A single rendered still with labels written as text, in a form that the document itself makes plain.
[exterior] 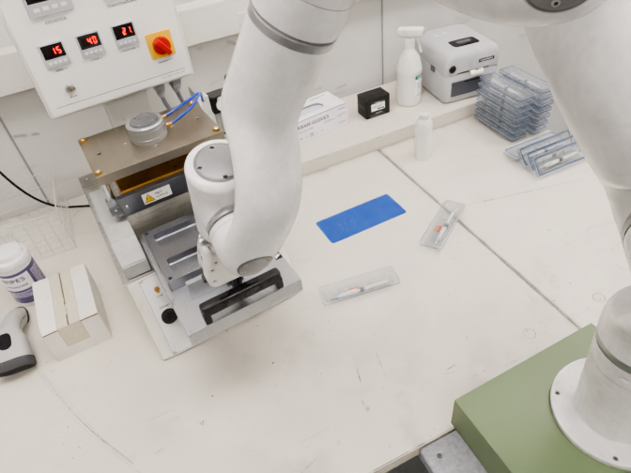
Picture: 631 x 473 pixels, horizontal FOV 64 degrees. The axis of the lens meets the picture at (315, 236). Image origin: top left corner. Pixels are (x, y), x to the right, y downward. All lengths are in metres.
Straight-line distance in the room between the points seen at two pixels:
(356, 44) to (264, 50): 1.35
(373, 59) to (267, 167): 1.37
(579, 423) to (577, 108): 0.56
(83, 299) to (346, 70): 1.14
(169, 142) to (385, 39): 1.01
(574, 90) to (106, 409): 0.98
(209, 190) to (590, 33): 0.41
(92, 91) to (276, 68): 0.77
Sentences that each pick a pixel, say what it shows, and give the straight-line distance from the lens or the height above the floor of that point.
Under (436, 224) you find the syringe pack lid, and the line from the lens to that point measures 1.32.
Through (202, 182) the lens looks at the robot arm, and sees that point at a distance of 0.61.
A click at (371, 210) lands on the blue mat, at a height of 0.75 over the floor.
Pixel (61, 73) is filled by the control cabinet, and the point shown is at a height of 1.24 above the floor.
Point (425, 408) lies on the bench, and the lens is 1.02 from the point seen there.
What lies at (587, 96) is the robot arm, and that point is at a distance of 0.51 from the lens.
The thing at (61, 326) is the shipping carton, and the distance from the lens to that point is 1.20.
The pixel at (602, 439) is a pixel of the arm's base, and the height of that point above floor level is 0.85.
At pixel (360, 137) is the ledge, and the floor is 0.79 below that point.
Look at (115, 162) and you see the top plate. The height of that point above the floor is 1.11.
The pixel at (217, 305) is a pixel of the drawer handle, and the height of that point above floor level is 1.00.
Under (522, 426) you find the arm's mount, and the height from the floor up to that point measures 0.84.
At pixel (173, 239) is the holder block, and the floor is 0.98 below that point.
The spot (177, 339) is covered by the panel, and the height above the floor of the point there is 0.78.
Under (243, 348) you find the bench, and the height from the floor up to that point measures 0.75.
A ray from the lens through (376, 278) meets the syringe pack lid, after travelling 1.18.
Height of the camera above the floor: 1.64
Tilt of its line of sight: 42 degrees down
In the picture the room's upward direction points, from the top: 8 degrees counter-clockwise
